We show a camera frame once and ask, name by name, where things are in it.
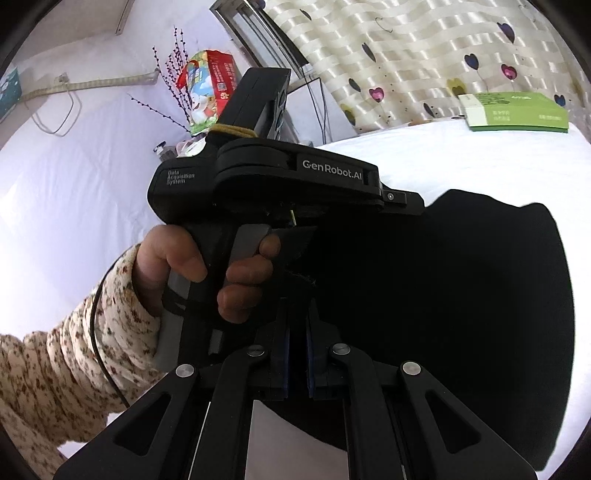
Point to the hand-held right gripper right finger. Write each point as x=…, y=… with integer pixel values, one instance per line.
x=308, y=364

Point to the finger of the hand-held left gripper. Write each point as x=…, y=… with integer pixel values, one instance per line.
x=401, y=201

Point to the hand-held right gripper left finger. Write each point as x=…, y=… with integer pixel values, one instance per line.
x=287, y=364

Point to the black pants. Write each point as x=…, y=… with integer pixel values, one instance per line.
x=438, y=300

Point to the person's left forearm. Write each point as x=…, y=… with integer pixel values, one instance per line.
x=55, y=369

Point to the person's left hand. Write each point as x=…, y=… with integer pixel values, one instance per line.
x=249, y=286

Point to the yellow rubber band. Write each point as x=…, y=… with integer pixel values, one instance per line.
x=231, y=129

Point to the red cartoon print carton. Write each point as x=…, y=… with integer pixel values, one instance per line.
x=212, y=78

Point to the dark decorative branches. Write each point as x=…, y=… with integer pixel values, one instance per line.
x=178, y=69

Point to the green flat box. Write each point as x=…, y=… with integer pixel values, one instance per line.
x=517, y=113

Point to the heart print curtain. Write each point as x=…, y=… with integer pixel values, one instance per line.
x=415, y=46

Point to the window frame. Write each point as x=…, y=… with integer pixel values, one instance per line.
x=249, y=27

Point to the teal wall box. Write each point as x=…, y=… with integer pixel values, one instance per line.
x=10, y=92

